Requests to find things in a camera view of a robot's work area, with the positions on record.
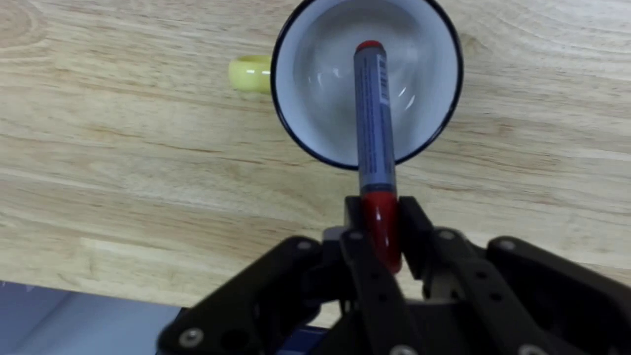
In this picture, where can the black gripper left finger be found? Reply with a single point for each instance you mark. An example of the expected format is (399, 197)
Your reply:
(332, 297)

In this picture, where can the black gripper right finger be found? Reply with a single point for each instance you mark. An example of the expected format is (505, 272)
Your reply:
(521, 297)

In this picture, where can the red capped marker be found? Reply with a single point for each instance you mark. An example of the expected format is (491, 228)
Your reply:
(375, 151)

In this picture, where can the yellow enamel mug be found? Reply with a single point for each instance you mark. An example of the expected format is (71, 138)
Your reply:
(310, 74)

